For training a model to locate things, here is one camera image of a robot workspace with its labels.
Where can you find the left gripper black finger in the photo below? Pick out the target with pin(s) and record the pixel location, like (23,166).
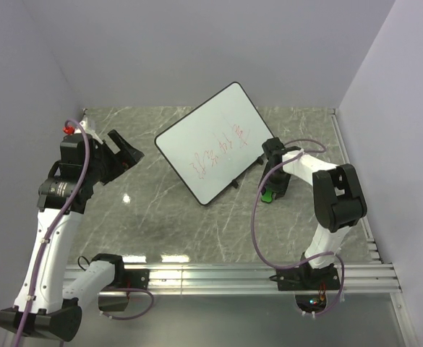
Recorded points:
(119,141)
(131,157)

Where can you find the aluminium rail frame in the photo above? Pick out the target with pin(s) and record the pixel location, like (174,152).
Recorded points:
(205,274)

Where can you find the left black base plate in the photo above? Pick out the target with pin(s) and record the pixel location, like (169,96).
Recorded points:
(137,278)

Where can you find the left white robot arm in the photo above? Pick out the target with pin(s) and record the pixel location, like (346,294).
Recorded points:
(45,308)

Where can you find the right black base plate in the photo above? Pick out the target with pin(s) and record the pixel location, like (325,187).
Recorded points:
(306,278)

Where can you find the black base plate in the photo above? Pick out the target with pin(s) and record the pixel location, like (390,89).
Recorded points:
(137,278)
(306,278)

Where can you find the left wrist camera red cap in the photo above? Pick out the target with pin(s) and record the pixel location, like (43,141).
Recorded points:
(72,127)

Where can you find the white whiteboard black frame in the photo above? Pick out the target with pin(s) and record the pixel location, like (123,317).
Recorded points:
(215,143)

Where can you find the green whiteboard eraser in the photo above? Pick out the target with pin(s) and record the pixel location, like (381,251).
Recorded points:
(267,195)

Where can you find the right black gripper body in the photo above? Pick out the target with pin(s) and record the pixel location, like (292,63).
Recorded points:
(278,182)

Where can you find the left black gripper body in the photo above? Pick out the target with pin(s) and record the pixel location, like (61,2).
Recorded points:
(106,163)

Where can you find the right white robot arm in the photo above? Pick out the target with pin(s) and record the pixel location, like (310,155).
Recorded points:
(339,204)

